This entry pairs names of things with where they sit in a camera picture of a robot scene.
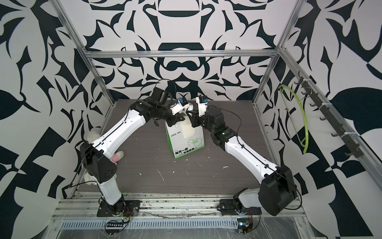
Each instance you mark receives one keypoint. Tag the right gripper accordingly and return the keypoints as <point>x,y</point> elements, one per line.
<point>194,120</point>

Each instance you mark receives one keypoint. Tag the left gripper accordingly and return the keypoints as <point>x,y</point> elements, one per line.
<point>178,117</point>

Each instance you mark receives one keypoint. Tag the cream paper receipt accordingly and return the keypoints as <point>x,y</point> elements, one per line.
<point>186,128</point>

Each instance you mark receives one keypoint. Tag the white green paper bag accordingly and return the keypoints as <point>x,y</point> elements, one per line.
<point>181,146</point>

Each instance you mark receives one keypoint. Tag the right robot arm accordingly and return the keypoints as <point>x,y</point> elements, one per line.
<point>277,188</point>

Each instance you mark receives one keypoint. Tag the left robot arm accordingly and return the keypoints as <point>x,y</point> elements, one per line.
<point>97,154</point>

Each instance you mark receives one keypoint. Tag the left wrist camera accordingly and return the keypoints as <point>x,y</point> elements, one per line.
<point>181,106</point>

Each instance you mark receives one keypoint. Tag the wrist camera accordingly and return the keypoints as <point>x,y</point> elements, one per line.
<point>181,106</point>
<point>202,102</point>

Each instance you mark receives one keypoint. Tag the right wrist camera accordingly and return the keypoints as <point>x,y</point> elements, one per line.
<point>202,102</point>

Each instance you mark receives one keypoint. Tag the aluminium frame crossbar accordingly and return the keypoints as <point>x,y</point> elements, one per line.
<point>180,53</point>

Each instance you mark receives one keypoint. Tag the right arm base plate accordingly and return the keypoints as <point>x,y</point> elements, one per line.
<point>234,207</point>

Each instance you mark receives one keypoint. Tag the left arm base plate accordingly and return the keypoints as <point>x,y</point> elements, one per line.
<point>126,208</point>

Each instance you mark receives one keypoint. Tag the green tube on wall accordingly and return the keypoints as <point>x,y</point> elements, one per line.
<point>297,117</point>

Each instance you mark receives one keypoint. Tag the black hook rail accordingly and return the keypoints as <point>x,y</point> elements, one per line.
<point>331,115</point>

